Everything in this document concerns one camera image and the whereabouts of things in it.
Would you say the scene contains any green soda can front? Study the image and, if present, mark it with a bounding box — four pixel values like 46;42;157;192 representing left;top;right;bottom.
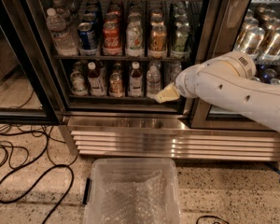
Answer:
171;25;190;59

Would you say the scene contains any green soda can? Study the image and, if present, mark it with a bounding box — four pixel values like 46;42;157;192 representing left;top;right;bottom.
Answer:
174;16;189;27
171;25;190;59

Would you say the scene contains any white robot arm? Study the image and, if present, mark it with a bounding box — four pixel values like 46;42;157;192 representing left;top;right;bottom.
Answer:
155;51;280;133

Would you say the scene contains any gold brown soda can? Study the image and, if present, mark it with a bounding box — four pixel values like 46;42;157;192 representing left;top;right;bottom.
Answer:
147;25;167;58

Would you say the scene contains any orange can bottom shelf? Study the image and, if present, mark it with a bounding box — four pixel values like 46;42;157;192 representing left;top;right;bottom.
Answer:
109;72;124;97

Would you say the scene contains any white green 7up can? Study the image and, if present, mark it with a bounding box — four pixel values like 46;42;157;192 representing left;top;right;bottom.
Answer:
125;21;144;57

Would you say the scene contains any red coca cola can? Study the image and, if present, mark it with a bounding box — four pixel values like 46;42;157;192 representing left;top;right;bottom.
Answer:
103;21;122;56

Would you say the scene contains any stainless steel fridge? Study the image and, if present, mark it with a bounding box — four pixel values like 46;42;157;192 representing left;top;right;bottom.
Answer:
0;0;280;162

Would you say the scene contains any clear jar bottom shelf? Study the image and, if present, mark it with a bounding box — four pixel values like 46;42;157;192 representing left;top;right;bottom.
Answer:
70;71;88;96

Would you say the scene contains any blue pepsi can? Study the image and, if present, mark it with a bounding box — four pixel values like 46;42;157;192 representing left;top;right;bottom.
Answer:
77;22;98;55

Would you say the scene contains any right glass fridge door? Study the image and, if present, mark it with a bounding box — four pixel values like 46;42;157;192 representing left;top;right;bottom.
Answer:
190;0;270;132

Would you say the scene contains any clear water bottle middle shelf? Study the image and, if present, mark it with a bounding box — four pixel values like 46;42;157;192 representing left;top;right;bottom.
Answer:
47;8;78;56

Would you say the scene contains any open glass fridge door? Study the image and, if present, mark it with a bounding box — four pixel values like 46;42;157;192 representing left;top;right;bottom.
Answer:
0;0;62;125

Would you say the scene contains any dark tea bottle white cap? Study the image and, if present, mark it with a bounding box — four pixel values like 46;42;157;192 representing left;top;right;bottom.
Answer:
128;62;143;97

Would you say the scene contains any red juice bottle white cap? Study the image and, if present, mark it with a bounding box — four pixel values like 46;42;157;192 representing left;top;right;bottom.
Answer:
88;62;106;97

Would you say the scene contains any clear plastic storage bin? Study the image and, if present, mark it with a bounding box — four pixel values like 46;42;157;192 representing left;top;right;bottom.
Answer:
83;158;182;224

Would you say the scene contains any bubble wrap sheet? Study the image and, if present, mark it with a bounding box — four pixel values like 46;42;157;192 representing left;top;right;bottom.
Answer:
99;170;165;224

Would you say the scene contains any black cable bottom edge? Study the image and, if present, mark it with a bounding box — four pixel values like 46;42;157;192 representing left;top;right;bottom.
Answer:
195;215;231;224

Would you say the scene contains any black floor cable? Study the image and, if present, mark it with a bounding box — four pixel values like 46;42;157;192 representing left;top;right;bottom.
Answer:
0;123;78;224

